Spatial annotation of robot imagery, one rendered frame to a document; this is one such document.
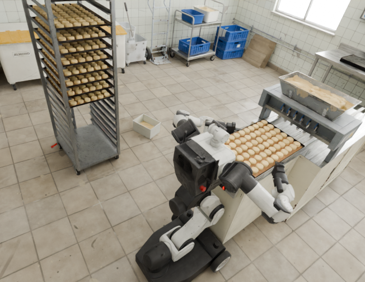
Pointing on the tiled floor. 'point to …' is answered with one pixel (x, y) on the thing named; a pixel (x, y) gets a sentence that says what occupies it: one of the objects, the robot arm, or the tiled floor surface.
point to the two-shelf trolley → (191, 37)
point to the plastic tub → (146, 126)
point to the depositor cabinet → (314, 178)
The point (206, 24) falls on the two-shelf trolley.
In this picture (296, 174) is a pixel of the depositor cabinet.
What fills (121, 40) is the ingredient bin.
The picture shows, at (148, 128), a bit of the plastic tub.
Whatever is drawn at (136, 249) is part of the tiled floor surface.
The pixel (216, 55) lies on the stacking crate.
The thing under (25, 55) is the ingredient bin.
